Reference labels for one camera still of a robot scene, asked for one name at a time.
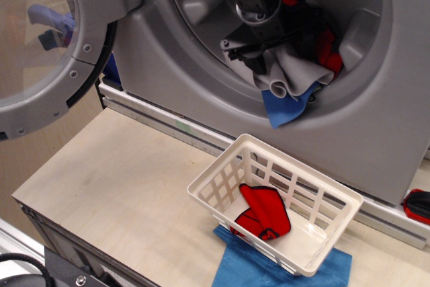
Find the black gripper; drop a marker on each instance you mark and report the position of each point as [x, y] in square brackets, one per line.
[297, 27]

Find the red and black clamp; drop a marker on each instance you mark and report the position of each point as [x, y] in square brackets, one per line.
[416, 205]

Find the aluminium frame rail lower left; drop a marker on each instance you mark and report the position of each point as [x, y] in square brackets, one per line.
[15, 241]

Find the blue clamp behind door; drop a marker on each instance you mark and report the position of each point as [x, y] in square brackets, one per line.
[61, 27]

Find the aluminium extrusion rail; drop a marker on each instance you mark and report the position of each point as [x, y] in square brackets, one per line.
[387, 218]

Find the grey toy washing machine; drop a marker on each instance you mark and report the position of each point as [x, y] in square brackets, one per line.
[369, 128]

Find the white plastic laundry basket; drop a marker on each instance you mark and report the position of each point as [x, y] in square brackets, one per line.
[319, 208]

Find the blue felt cloth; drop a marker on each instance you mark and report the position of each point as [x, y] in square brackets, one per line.
[281, 111]

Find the blue cloth under basket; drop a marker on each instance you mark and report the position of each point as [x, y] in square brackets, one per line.
[242, 265]

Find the grey felt cloth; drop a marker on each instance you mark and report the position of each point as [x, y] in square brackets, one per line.
[286, 73]

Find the red cloth with dark trim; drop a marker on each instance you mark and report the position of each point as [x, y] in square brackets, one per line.
[323, 46]

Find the black metal bracket with bolt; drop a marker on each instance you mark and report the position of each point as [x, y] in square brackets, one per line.
[65, 273]

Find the grey round washer door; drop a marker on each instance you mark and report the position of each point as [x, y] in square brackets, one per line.
[38, 87]

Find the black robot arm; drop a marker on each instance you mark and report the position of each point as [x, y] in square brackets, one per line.
[256, 10]

